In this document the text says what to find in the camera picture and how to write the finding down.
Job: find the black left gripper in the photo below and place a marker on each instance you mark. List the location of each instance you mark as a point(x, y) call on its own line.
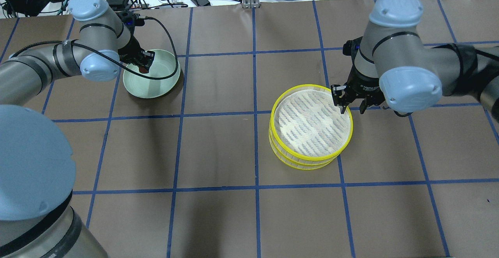
point(131, 49)

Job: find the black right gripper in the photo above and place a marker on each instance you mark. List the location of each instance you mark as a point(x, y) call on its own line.
point(363, 85)

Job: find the yellow steamer basket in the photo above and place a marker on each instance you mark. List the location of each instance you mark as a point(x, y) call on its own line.
point(309, 151)
point(309, 108)

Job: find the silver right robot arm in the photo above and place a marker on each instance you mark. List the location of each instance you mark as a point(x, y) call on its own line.
point(391, 65)

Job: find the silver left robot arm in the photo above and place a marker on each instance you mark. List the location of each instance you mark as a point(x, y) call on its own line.
point(38, 171)

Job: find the green plate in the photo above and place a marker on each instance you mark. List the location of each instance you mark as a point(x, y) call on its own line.
point(163, 75)

